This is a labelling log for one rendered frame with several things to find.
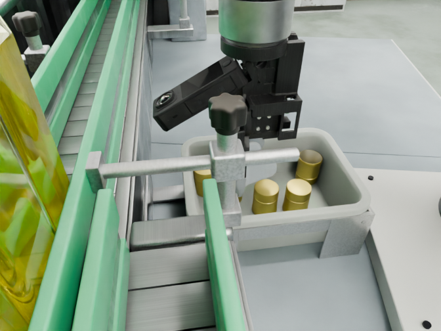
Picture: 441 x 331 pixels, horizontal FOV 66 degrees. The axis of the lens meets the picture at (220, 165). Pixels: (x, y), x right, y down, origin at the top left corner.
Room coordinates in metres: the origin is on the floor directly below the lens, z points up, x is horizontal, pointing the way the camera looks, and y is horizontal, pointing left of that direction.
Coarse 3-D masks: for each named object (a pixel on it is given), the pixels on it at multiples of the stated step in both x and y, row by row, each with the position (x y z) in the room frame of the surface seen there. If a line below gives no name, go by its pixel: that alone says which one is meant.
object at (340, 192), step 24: (192, 144) 0.40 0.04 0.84; (264, 144) 0.42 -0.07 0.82; (288, 144) 0.42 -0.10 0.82; (312, 144) 0.43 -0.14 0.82; (336, 144) 0.39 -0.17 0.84; (288, 168) 0.42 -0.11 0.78; (336, 168) 0.36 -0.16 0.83; (192, 192) 0.30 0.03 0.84; (312, 192) 0.37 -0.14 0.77; (336, 192) 0.34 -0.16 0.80; (360, 192) 0.30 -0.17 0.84; (264, 216) 0.26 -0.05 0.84; (288, 216) 0.26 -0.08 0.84; (312, 216) 0.26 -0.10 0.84; (336, 216) 0.27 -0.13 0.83
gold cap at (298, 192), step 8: (288, 184) 0.34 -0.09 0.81; (296, 184) 0.34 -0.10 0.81; (304, 184) 0.34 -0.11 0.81; (288, 192) 0.33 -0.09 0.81; (296, 192) 0.32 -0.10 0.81; (304, 192) 0.32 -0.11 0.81; (288, 200) 0.33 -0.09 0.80; (296, 200) 0.32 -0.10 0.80; (304, 200) 0.32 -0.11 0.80; (288, 208) 0.33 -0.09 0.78; (296, 208) 0.32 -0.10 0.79; (304, 208) 0.32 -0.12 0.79
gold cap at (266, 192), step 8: (256, 184) 0.34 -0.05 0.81; (264, 184) 0.34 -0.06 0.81; (272, 184) 0.34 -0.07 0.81; (256, 192) 0.33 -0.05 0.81; (264, 192) 0.32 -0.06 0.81; (272, 192) 0.32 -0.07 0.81; (256, 200) 0.33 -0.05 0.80; (264, 200) 0.32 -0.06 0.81; (272, 200) 0.32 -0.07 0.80; (256, 208) 0.32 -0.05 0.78; (264, 208) 0.32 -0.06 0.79; (272, 208) 0.32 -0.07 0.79
